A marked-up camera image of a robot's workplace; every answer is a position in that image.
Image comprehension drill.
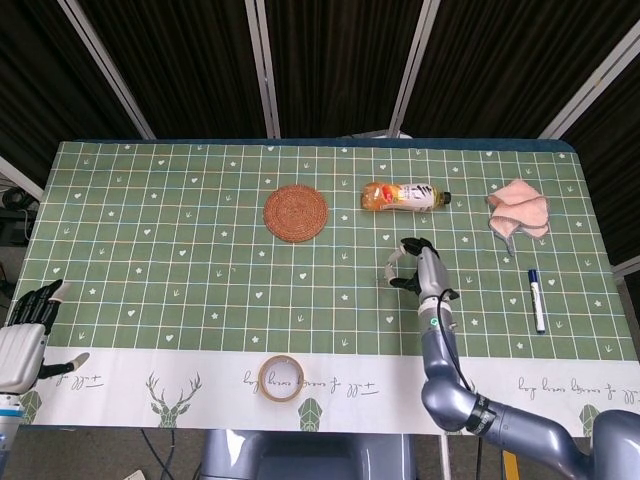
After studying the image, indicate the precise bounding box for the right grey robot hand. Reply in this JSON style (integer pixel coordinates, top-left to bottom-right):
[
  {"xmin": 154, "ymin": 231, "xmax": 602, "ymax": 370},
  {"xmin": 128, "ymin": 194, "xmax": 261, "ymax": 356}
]
[{"xmin": 383, "ymin": 235, "xmax": 455, "ymax": 304}]

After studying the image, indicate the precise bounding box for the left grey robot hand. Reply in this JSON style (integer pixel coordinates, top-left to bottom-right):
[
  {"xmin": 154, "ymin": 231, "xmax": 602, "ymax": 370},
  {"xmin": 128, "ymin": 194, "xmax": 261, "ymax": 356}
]
[{"xmin": 0, "ymin": 278, "xmax": 92, "ymax": 394}]

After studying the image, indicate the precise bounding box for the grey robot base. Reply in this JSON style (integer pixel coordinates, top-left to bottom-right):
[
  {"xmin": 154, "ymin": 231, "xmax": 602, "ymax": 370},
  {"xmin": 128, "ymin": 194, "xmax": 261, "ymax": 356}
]
[{"xmin": 198, "ymin": 428, "xmax": 416, "ymax": 480}]

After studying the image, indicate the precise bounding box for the orange juice plastic bottle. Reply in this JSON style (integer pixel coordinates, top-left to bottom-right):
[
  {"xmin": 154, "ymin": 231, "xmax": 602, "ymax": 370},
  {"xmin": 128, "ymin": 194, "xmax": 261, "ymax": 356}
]
[{"xmin": 360, "ymin": 180, "xmax": 453, "ymax": 214}]

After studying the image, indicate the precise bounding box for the blue white marker pen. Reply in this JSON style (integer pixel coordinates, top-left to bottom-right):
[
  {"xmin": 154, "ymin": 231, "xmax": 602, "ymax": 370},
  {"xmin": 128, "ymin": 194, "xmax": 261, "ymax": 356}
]
[{"xmin": 528, "ymin": 268, "xmax": 549, "ymax": 335}]

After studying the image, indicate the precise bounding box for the pink fluffy cloth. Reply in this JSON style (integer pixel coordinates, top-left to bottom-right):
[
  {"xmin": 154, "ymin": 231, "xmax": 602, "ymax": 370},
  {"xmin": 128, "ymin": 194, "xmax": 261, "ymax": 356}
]
[{"xmin": 487, "ymin": 179, "xmax": 553, "ymax": 256}]

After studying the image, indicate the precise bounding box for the round woven rattan coaster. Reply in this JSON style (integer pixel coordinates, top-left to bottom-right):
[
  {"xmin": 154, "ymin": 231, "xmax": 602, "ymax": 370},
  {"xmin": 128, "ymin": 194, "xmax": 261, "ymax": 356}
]
[{"xmin": 263, "ymin": 184, "xmax": 330, "ymax": 244}]

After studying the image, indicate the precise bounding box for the green grid tablecloth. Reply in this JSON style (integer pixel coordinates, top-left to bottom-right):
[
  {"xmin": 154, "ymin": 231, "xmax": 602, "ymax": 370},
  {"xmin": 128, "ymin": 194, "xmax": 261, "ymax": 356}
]
[{"xmin": 14, "ymin": 139, "xmax": 626, "ymax": 431}]

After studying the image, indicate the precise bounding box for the clear packing tape roll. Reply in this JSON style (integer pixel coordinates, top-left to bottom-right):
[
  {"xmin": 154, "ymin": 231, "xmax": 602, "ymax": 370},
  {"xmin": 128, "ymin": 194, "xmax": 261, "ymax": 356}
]
[{"xmin": 257, "ymin": 354, "xmax": 306, "ymax": 403}]

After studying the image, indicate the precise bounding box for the dark folding screen panel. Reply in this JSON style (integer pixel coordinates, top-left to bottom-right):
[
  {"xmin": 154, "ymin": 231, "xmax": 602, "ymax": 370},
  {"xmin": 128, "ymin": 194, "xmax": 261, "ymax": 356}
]
[
  {"xmin": 399, "ymin": 0, "xmax": 640, "ymax": 139},
  {"xmin": 0, "ymin": 0, "xmax": 151, "ymax": 176},
  {"xmin": 74, "ymin": 0, "xmax": 275, "ymax": 140},
  {"xmin": 537, "ymin": 19, "xmax": 640, "ymax": 269},
  {"xmin": 259, "ymin": 0, "xmax": 427, "ymax": 139}
]

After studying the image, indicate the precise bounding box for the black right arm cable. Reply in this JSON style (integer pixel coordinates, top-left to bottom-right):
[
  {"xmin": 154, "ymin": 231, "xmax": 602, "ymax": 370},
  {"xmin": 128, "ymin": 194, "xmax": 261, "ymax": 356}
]
[{"xmin": 433, "ymin": 287, "xmax": 477, "ymax": 397}]

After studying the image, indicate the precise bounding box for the black equipment with cables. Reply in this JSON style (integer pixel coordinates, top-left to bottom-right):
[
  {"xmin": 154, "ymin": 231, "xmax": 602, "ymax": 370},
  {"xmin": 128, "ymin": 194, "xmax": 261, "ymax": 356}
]
[{"xmin": 0, "ymin": 183, "xmax": 39, "ymax": 247}]

